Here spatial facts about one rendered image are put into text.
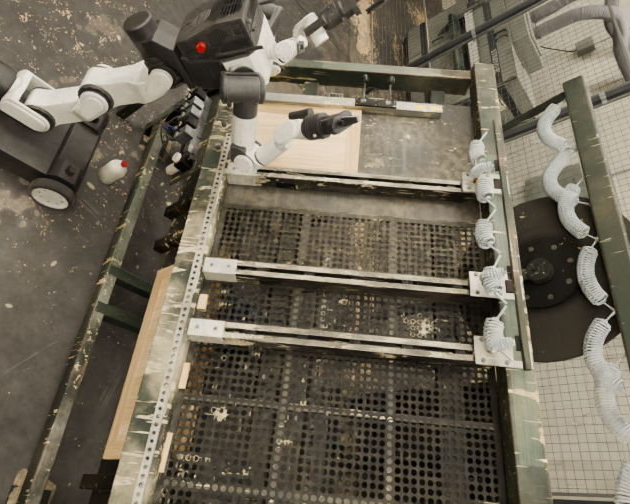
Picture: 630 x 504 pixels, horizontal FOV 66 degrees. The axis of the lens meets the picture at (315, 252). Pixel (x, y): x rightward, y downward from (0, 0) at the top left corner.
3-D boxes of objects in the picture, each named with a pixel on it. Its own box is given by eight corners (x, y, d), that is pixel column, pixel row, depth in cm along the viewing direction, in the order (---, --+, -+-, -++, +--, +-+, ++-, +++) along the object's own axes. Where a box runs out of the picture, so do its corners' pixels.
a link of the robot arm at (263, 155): (282, 157, 179) (250, 180, 191) (291, 143, 186) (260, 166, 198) (262, 135, 175) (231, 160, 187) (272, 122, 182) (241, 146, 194)
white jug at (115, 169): (100, 164, 267) (119, 150, 255) (116, 174, 273) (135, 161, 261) (94, 178, 262) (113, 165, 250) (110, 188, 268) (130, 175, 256)
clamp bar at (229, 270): (209, 261, 193) (197, 228, 173) (510, 288, 188) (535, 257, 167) (204, 284, 188) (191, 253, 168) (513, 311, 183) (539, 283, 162)
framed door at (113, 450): (161, 272, 250) (157, 270, 249) (233, 244, 218) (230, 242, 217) (106, 459, 205) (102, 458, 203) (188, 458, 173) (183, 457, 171)
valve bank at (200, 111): (170, 93, 243) (201, 70, 230) (193, 110, 253) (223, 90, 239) (143, 169, 218) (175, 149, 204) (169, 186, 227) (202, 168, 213)
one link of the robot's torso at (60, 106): (9, 116, 211) (89, 89, 193) (27, 85, 222) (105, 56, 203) (39, 140, 223) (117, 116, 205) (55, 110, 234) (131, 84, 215)
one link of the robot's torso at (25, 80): (-7, 109, 208) (5, 95, 201) (12, 78, 219) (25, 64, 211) (40, 138, 222) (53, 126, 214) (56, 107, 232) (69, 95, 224)
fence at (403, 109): (248, 97, 241) (247, 90, 238) (440, 111, 237) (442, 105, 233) (246, 104, 238) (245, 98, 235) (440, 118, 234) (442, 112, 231)
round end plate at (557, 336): (448, 220, 254) (621, 166, 208) (453, 225, 258) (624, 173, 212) (456, 369, 214) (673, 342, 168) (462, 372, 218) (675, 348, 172)
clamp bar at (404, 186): (231, 169, 217) (223, 131, 197) (499, 190, 212) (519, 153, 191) (227, 187, 212) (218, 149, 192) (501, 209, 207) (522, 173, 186)
